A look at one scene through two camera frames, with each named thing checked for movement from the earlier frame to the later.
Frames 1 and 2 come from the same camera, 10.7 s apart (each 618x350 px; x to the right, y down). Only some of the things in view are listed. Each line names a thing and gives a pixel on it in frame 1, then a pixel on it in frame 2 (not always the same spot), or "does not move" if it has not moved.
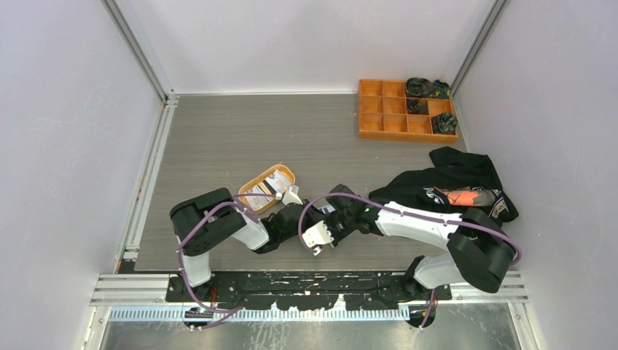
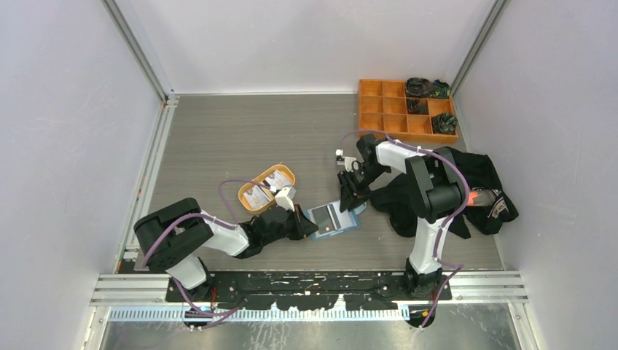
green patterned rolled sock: (441, 89) does not move
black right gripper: (328, 222) → (349, 194)
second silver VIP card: (277, 181) does not move
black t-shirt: (461, 181) does not move
